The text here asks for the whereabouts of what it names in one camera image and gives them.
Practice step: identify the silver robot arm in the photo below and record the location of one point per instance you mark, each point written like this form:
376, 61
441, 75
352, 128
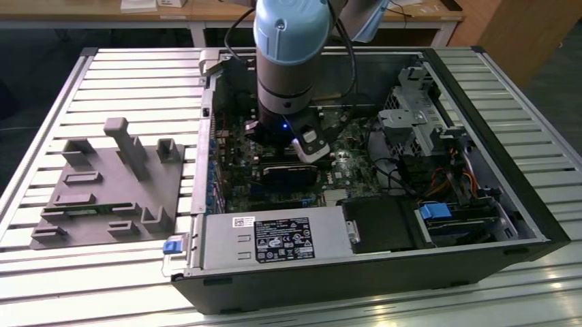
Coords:
286, 78

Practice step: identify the black RAM slot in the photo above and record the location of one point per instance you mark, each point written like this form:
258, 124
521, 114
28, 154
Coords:
275, 160
272, 155

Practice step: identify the black graphics card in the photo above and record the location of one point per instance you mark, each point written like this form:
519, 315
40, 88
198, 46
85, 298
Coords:
291, 178

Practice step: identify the green motherboard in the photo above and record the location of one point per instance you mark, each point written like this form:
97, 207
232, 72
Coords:
354, 170

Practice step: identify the silver chipset heatsink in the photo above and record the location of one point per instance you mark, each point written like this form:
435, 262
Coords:
334, 197

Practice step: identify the metal disk bay cage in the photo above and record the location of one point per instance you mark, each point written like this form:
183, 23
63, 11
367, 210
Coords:
408, 119

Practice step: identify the silver power supply unit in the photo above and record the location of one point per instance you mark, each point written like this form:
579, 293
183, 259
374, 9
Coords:
227, 245

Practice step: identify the black drive box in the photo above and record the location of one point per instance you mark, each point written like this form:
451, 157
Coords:
382, 221

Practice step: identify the gray parts rack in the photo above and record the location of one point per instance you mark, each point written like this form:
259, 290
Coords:
104, 190

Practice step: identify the blue case latch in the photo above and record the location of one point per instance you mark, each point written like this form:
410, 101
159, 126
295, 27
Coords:
171, 247

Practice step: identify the small white box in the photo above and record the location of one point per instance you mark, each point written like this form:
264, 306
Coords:
171, 2

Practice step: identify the green RAM stick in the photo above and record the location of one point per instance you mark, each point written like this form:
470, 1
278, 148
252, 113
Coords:
107, 206

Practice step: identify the hard disk in blue carrier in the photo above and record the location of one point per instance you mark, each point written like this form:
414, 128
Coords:
434, 212

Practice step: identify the black open PC case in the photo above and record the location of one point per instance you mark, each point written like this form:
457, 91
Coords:
318, 289

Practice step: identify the wooden desk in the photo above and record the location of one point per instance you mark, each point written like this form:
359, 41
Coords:
68, 15

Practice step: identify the wooden cabinet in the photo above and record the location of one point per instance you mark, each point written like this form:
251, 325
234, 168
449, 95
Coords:
522, 41

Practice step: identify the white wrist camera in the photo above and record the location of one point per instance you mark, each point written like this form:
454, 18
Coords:
314, 150

